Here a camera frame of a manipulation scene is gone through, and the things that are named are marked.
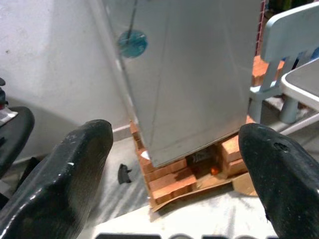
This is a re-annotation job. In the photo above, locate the round blue sticker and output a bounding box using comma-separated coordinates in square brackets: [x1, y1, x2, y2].
[117, 28, 150, 59]

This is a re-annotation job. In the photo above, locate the red brick pile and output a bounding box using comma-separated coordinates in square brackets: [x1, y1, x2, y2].
[250, 56, 285, 87]
[129, 120, 197, 207]
[220, 117, 255, 176]

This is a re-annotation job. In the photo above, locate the light blue plastic chair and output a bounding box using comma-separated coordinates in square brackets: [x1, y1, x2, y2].
[249, 2, 319, 124]

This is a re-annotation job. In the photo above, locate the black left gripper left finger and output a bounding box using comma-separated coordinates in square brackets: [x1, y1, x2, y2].
[0, 119, 115, 239]

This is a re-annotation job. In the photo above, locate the small black plastic piece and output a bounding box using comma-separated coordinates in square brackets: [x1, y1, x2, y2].
[118, 163, 133, 185]

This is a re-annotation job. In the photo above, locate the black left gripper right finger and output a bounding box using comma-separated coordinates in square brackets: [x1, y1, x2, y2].
[238, 123, 319, 239]

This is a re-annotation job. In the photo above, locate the silver mini fridge cabinet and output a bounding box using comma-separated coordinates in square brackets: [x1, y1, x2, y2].
[91, 0, 172, 168]

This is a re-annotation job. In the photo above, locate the white folding table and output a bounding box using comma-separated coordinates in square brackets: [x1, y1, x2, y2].
[274, 58, 319, 136]

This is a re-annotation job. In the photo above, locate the white mat with black print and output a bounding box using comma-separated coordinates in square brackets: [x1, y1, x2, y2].
[82, 191, 277, 239]

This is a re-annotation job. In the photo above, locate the black office chair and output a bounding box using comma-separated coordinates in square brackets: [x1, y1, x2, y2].
[0, 106, 35, 179]

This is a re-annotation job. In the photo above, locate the silver mini fridge door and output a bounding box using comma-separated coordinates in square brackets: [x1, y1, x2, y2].
[149, 0, 261, 168]

